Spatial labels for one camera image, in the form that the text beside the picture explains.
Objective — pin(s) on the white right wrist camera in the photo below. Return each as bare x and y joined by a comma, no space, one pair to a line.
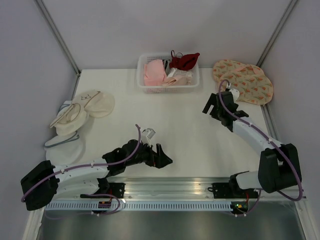
235,93

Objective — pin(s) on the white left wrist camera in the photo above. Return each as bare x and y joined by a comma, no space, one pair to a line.
147,135

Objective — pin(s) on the beige bra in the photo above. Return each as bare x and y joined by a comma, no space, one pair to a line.
179,80

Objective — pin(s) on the floral mesh laundry bag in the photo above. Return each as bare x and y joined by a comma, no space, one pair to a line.
253,88
227,65

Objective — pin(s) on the cream laundry bag tan trim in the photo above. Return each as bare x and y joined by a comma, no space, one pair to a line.
69,119

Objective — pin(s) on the white slotted cable duct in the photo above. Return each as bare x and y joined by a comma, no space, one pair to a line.
219,206

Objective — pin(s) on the dark red bra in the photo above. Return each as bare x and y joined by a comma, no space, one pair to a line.
185,62

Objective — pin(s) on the white laundry bag blue trim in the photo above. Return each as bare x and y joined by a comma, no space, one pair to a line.
64,149

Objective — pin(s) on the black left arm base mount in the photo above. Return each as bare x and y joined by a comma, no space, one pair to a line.
115,190

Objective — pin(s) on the pink bra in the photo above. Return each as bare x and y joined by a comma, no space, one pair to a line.
154,73

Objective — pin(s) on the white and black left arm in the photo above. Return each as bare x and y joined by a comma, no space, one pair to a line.
47,181

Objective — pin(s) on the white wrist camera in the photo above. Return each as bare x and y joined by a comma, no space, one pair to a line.
147,135
235,93

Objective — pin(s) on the right aluminium frame post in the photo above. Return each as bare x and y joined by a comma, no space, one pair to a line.
276,32

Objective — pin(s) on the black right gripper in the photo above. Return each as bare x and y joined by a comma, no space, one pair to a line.
212,101

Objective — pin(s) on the white plastic basket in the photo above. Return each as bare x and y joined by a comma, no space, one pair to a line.
148,57

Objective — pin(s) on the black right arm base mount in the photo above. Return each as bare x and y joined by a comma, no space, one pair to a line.
222,190

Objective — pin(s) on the aluminium frame post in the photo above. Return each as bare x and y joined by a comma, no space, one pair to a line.
57,35
276,32

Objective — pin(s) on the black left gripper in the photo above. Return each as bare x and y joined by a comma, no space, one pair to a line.
159,159

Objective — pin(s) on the white bra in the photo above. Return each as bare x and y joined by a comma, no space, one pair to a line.
175,72

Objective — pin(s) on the left aluminium frame post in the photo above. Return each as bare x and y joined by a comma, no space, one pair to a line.
57,35

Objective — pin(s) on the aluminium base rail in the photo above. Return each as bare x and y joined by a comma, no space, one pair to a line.
169,188

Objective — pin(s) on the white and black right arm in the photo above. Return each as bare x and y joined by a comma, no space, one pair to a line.
279,166

